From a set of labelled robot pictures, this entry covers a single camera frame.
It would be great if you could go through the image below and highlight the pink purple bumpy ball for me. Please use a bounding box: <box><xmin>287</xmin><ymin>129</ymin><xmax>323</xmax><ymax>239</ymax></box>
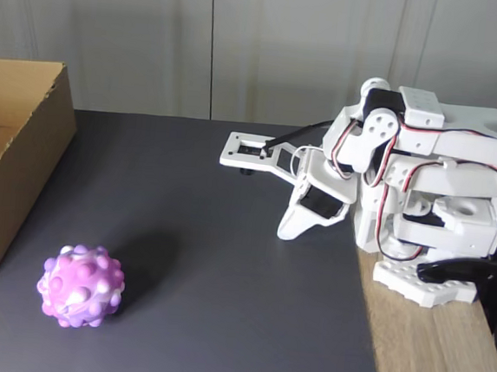
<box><xmin>33</xmin><ymin>240</ymin><xmax>130</xmax><ymax>333</ymax></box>

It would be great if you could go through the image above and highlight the thin white cable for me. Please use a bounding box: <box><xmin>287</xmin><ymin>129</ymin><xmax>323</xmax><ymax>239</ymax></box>
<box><xmin>290</xmin><ymin>144</ymin><xmax>324</xmax><ymax>179</ymax></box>

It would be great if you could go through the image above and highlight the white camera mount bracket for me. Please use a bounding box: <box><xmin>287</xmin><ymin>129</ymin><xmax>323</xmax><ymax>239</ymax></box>
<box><xmin>218</xmin><ymin>130</ymin><xmax>311</xmax><ymax>187</ymax></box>

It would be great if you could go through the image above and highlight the dark grey table mat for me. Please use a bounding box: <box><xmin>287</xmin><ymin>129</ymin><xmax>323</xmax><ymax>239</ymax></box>
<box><xmin>0</xmin><ymin>101</ymin><xmax>407</xmax><ymax>372</ymax></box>

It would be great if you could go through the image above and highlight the brown cardboard box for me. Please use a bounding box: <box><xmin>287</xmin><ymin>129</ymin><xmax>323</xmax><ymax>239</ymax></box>
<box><xmin>0</xmin><ymin>56</ymin><xmax>84</xmax><ymax>293</ymax></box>

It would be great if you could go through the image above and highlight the black table clamp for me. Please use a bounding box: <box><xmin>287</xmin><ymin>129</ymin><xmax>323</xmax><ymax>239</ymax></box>
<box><xmin>410</xmin><ymin>252</ymin><xmax>497</xmax><ymax>336</ymax></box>

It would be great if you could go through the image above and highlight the black camera cable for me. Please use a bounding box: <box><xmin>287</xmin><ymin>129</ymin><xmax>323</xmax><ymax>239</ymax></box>
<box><xmin>261</xmin><ymin>114</ymin><xmax>336</xmax><ymax>157</ymax></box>

